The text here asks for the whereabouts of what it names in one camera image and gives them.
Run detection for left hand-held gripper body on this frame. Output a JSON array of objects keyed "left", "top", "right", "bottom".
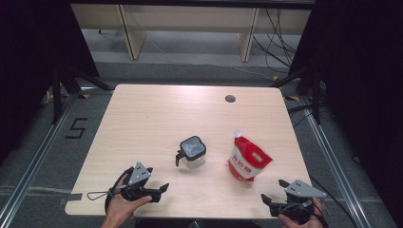
[{"left": 119, "top": 161, "right": 162, "bottom": 203}]

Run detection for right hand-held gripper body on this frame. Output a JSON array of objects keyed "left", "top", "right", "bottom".
[{"left": 270, "top": 179, "right": 328, "bottom": 225}]

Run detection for red and white sugar bag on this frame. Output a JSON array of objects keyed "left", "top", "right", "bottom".
[{"left": 227, "top": 128, "right": 274, "bottom": 182}]

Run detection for person's right hand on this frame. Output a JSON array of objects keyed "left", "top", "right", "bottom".
[{"left": 278, "top": 198, "right": 324, "bottom": 228}]

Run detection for person's left hand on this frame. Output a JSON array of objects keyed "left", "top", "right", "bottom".
[{"left": 103, "top": 173, "right": 154, "bottom": 222}]

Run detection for black tape strip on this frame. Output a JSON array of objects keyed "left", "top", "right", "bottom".
[{"left": 58, "top": 193, "right": 84, "bottom": 205}]

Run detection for black metal stand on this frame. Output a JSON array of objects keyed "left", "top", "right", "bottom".
[
  {"left": 270, "top": 66, "right": 322, "bottom": 125},
  {"left": 50, "top": 63, "right": 114, "bottom": 124}
]

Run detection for black curtain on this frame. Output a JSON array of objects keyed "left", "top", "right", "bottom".
[
  {"left": 0, "top": 0, "right": 100, "bottom": 165},
  {"left": 289, "top": 0, "right": 403, "bottom": 228}
]

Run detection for beige wooden cabinet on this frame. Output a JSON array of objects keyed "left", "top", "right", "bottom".
[{"left": 69, "top": 3, "right": 313, "bottom": 63}]

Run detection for black floor cable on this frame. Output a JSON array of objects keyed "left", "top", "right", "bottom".
[{"left": 309, "top": 175, "right": 360, "bottom": 228}]

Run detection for black wrist strap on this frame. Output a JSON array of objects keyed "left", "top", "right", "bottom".
[{"left": 105, "top": 166, "right": 135, "bottom": 217}]

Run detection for aluminium floor rail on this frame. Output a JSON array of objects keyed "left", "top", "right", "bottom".
[
  {"left": 0, "top": 91, "right": 81, "bottom": 228},
  {"left": 300, "top": 96, "right": 373, "bottom": 228}
]

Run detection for thin grey cord loop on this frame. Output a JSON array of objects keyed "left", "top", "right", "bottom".
[{"left": 86, "top": 190, "right": 112, "bottom": 201}]

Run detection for black cables beside table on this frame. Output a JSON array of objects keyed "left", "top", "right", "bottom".
[{"left": 286, "top": 104, "right": 334, "bottom": 127}]

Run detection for black cable bundle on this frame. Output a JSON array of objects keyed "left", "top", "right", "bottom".
[{"left": 251, "top": 8, "right": 302, "bottom": 75}]

